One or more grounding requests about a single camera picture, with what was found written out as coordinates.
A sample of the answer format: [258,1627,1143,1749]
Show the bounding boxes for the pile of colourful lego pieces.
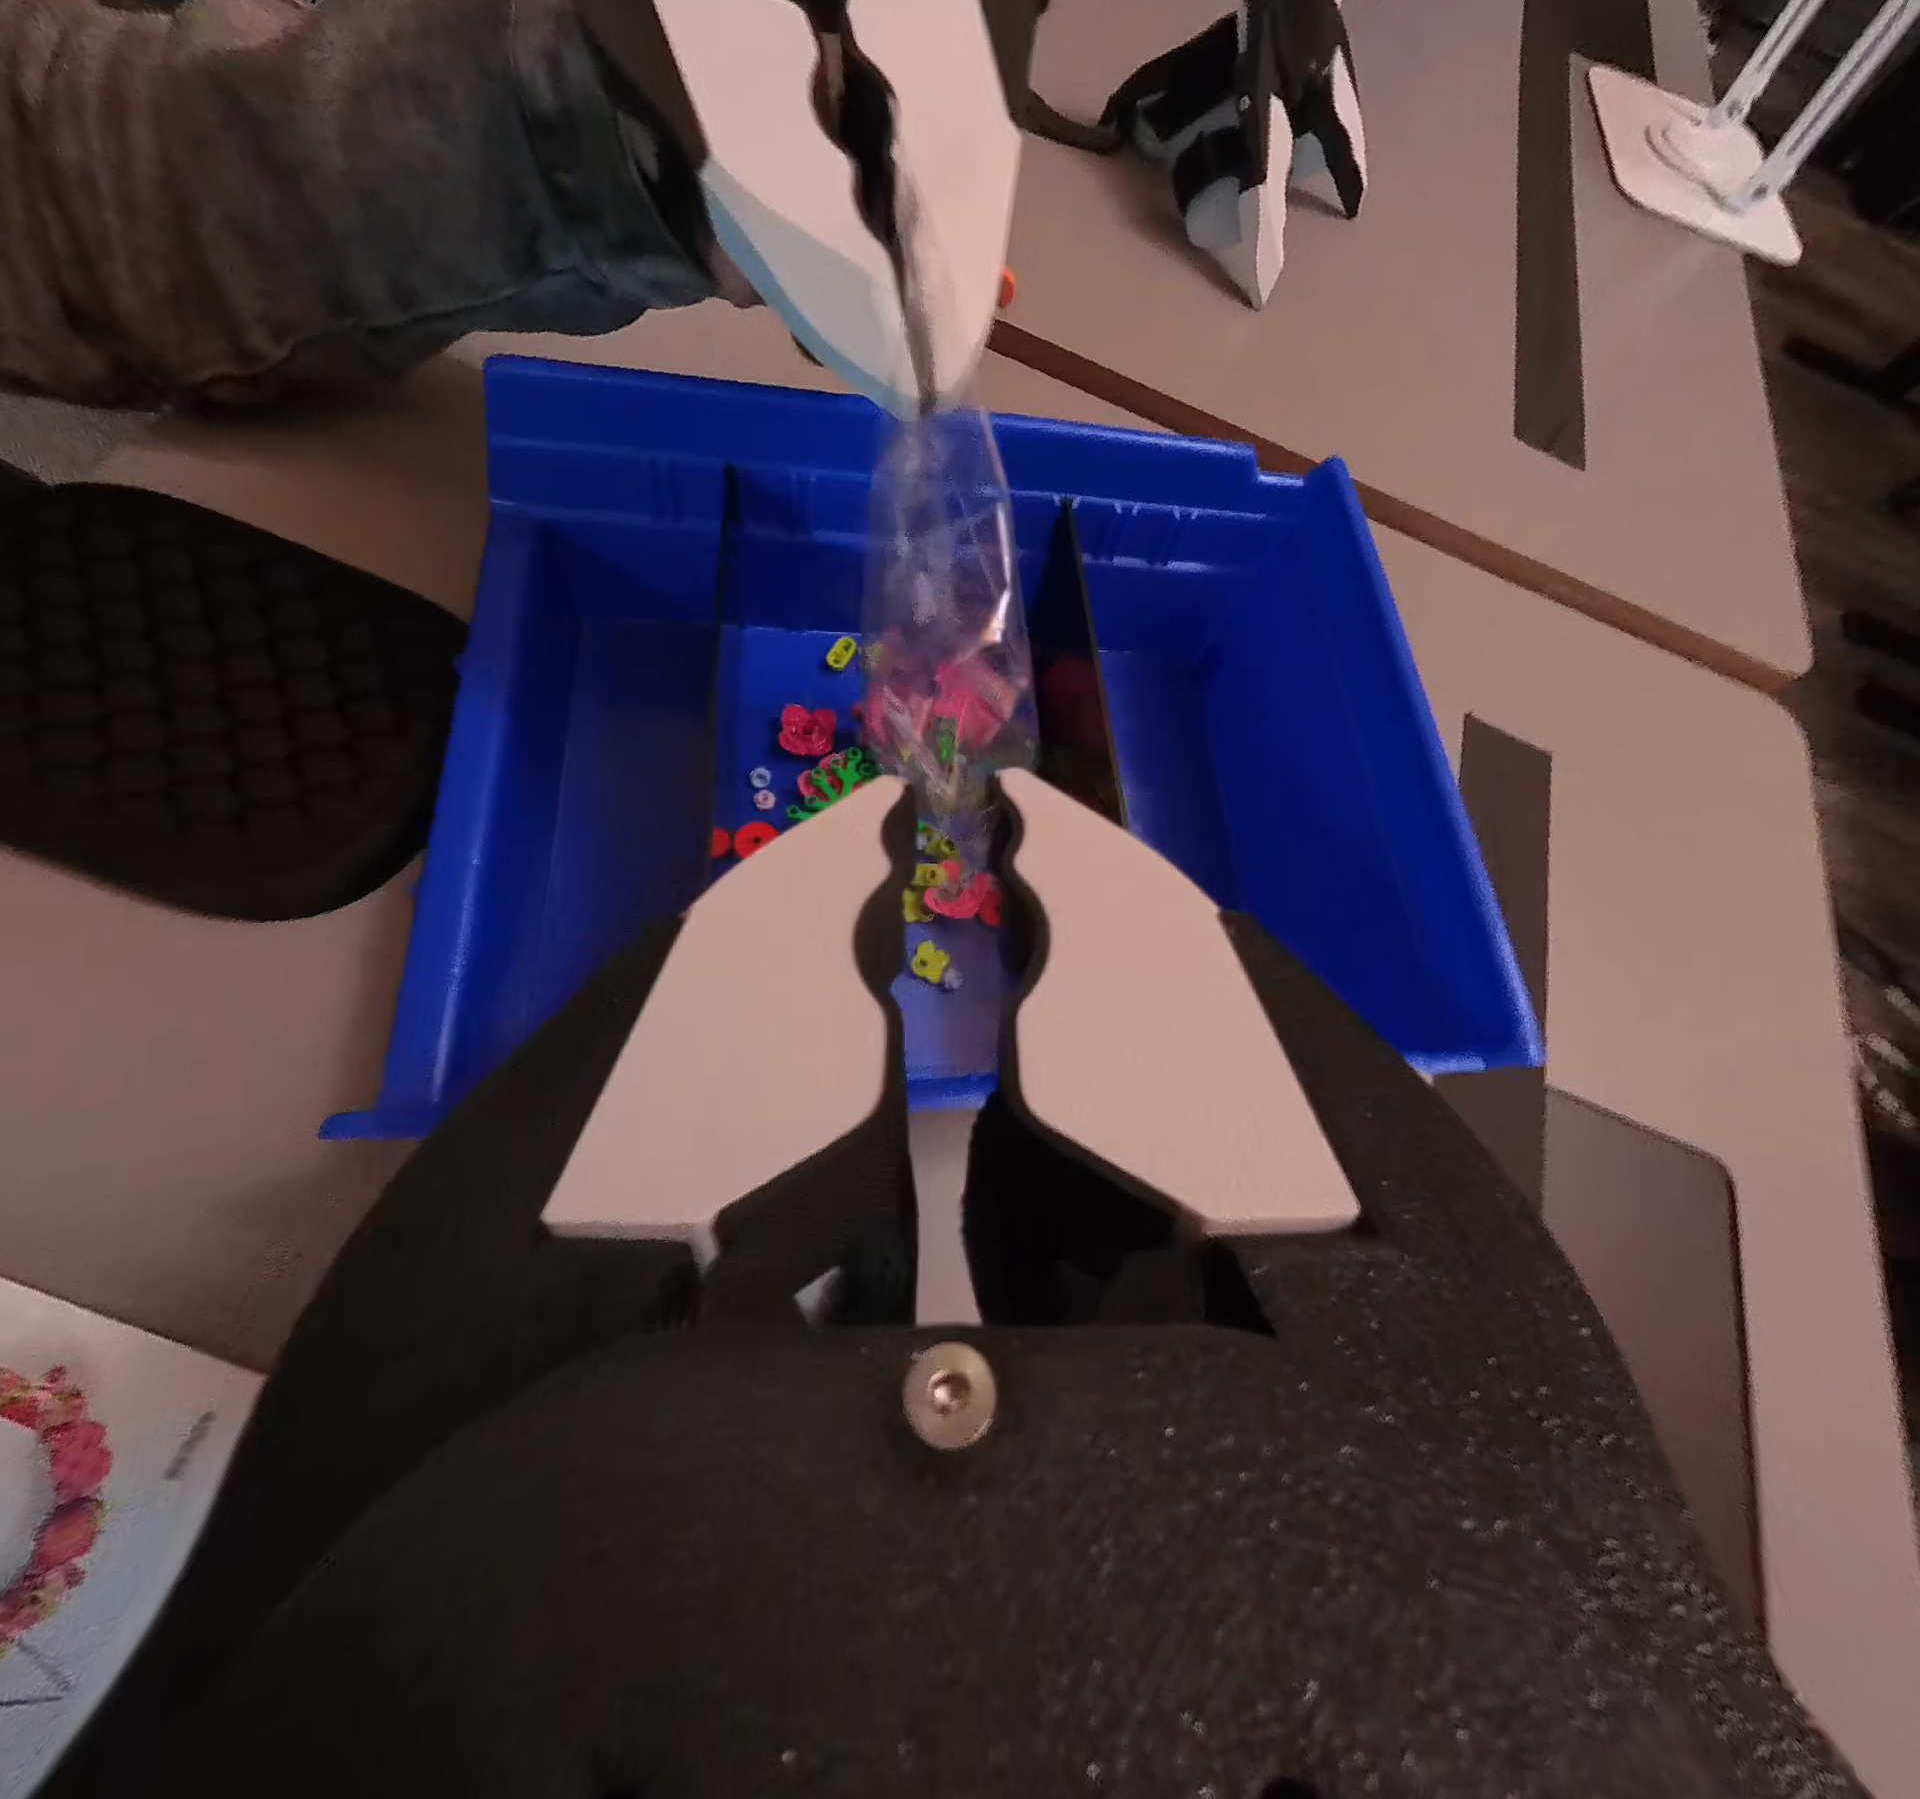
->
[704,630,1038,997]

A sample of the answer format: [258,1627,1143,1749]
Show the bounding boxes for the blue plastic bin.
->
[317,354,1547,1143]

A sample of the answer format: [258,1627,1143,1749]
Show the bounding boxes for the black mesh pad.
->
[0,462,469,925]

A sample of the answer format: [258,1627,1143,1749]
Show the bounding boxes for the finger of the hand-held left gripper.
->
[839,0,1026,404]
[647,0,931,428]

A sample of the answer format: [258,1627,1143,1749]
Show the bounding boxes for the white folding stand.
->
[1584,0,1920,272]

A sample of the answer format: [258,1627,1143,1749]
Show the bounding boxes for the black bin divider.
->
[702,462,747,863]
[1031,494,1129,829]

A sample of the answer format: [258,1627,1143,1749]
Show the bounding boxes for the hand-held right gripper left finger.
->
[535,776,914,1249]

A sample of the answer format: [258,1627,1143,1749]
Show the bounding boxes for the flower print instruction booklet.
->
[0,1273,270,1799]

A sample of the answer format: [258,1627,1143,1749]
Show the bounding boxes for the person's left forearm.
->
[0,0,721,410]

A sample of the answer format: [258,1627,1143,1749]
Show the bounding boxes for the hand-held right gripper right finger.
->
[993,768,1367,1241]

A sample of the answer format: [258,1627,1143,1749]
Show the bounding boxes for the spare black white gripper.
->
[1101,0,1369,314]

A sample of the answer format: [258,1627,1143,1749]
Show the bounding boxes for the clear printed plastic bag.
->
[857,396,1039,931]

